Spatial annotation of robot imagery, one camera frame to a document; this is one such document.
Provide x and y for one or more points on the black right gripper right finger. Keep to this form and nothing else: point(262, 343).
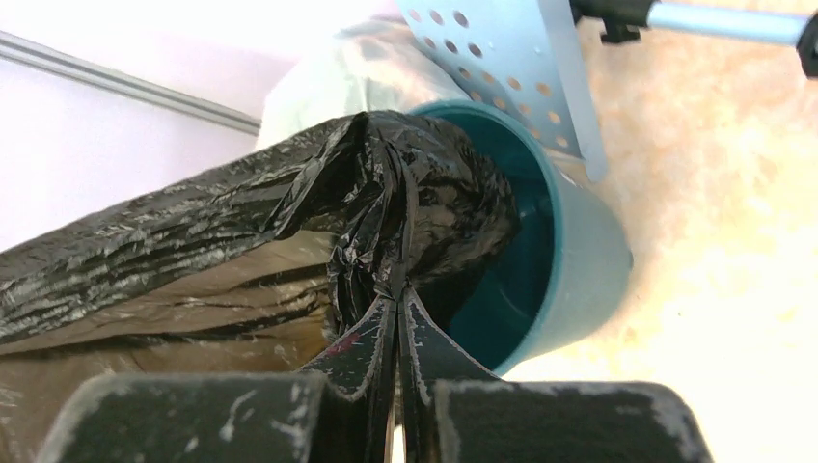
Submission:
point(426, 356)

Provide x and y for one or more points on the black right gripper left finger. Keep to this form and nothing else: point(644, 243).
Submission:
point(354, 419)

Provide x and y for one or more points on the black trash bag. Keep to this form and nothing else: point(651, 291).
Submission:
point(253, 266)

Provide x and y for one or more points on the teal plastic trash bin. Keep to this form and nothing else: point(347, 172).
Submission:
point(563, 275)

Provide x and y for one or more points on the translucent filled plastic bag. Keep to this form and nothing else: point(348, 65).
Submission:
point(375, 65)

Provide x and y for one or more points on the light blue perforated panel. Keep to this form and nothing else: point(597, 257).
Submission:
point(522, 57)

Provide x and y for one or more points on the light blue folding stand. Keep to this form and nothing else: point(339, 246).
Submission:
point(624, 20)

